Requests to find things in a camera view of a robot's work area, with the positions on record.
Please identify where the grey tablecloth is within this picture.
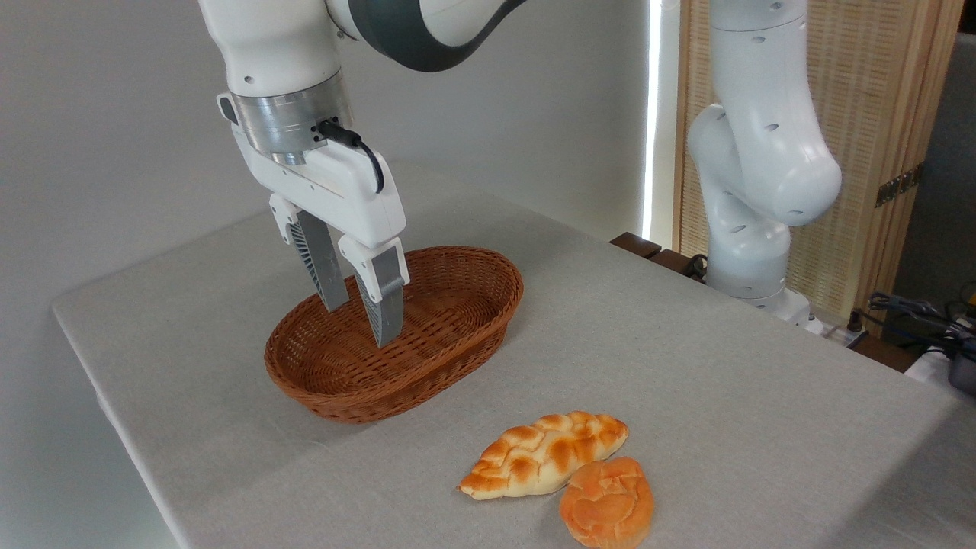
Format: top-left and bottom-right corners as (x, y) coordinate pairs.
(52, 162), (976, 549)

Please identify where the dark metal screen hinge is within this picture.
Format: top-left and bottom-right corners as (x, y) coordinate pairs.
(875, 162), (926, 209)

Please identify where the wooden rattan folding screen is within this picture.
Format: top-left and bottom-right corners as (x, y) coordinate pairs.
(674, 0), (966, 325)

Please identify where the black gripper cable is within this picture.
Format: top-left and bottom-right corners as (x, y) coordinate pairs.
(317, 119), (385, 194)

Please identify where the dark blue cable bundle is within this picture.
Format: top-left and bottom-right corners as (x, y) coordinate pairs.
(858, 291), (976, 361)

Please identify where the white power strip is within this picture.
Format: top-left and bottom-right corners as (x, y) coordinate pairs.
(808, 319), (870, 348)

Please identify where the round orange bread roll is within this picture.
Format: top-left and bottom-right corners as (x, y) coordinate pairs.
(559, 456), (656, 549)

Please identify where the dark wooden base board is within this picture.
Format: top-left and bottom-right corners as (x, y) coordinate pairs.
(609, 232), (925, 374)

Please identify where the long braided bread loaf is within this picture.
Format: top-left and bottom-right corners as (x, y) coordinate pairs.
(457, 411), (630, 501)

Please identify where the brown oval wicker basket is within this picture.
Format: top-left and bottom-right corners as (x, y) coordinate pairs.
(264, 246), (525, 425)

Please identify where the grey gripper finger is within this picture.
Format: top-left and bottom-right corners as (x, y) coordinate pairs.
(268, 194), (352, 313)
(338, 235), (411, 348)

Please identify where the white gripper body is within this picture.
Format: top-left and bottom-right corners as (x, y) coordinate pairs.
(231, 128), (407, 250)

